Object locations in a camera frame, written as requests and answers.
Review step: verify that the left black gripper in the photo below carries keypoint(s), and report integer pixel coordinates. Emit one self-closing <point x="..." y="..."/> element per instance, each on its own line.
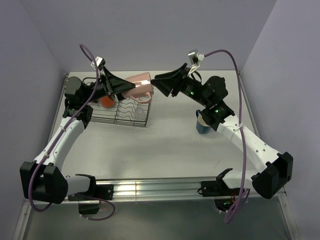
<point x="116" y="86"/>

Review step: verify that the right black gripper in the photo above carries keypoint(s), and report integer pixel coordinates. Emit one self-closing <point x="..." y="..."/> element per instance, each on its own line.
<point x="165" y="82"/>

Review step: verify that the orange mug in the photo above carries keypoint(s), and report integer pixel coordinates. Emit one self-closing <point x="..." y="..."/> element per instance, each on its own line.
<point x="107" y="102"/>

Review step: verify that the pink mug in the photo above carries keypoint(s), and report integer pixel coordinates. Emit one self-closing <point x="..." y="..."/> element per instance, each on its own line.
<point x="143" y="91"/>

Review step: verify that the dark wire dish rack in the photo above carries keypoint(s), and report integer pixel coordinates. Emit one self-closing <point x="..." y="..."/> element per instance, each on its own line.
<point x="123" y="113"/>

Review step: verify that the clear glass cup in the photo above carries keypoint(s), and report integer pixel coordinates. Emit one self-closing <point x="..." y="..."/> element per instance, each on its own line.
<point x="139" y="114"/>

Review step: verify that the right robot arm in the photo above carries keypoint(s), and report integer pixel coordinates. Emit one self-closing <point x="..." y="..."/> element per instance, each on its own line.
<point x="272" y="168"/>

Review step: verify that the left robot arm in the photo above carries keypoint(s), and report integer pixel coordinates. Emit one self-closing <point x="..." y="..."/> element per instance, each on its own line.
<point x="75" y="119"/>

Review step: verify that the blue mug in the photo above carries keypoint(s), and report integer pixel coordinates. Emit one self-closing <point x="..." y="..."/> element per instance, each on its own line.
<point x="201" y="127"/>

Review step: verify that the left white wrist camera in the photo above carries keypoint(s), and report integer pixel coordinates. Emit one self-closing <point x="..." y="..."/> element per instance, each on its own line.
<point x="98" y="63"/>

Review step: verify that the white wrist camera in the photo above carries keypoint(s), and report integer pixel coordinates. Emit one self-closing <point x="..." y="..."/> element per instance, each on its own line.
<point x="98" y="63"/>
<point x="195" y="58"/>

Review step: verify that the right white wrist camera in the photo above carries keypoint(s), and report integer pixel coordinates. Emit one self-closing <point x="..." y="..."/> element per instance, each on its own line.
<point x="195" y="58"/>

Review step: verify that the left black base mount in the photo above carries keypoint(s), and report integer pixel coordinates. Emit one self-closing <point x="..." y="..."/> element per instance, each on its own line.
<point x="104" y="191"/>

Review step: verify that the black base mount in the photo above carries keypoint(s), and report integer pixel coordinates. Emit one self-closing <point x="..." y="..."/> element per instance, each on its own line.
<point x="104" y="191"/>
<point x="216" y="188"/>

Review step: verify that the aluminium rail frame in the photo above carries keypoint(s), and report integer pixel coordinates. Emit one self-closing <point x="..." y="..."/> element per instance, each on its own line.
<point x="155" y="187"/>

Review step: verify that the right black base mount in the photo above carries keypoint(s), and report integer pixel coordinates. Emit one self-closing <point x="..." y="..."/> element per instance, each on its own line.
<point x="216" y="188"/>

